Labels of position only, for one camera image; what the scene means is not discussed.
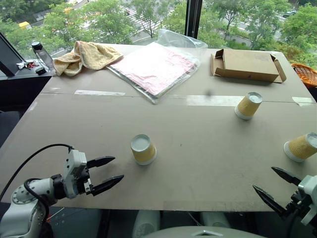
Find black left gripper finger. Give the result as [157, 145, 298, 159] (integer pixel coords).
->
[87, 156, 116, 170]
[92, 174, 125, 197]

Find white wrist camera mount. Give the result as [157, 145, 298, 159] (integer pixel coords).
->
[296, 174, 317, 226]
[62, 149, 88, 199]

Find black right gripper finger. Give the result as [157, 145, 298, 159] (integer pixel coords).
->
[252, 184, 288, 220]
[271, 166, 302, 185]

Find yellow terry towel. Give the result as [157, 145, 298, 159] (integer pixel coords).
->
[53, 41, 124, 77]

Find orange woven basket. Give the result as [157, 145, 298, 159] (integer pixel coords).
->
[291, 63, 317, 88]

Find grey robot torso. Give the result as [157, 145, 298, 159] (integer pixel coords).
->
[142, 225, 267, 238]

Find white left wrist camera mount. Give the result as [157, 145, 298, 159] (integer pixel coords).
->
[62, 149, 88, 199]

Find clear water bottle black cap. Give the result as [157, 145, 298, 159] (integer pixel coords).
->
[31, 41, 55, 73]

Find flat brown cardboard box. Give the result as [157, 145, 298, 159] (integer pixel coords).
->
[210, 48, 287, 84]

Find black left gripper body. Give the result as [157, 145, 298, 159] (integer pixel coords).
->
[77, 166, 96, 196]

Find clear bag with pink sheets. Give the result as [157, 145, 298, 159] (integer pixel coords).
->
[106, 29, 208, 105]

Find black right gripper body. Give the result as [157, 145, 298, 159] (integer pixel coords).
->
[284, 189, 314, 221]

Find clear tape strip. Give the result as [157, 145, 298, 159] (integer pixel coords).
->
[74, 89, 126, 97]
[292, 96, 316, 107]

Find black window frame post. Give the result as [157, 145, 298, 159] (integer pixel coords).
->
[184, 0, 202, 39]

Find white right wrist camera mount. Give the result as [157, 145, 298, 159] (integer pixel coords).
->
[296, 174, 317, 226]

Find keys with red tag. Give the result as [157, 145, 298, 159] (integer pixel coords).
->
[16, 61, 39, 70]

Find yellow ribbed paper cup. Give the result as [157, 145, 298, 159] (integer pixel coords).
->
[283, 132, 317, 163]
[130, 134, 158, 166]
[234, 92, 263, 121]

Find white rounded robot leg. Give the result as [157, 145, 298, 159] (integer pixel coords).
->
[132, 210, 162, 238]
[200, 212, 231, 228]

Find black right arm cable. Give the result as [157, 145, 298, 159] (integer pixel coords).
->
[287, 213, 304, 238]

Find black side table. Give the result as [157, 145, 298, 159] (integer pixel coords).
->
[0, 69, 53, 108]

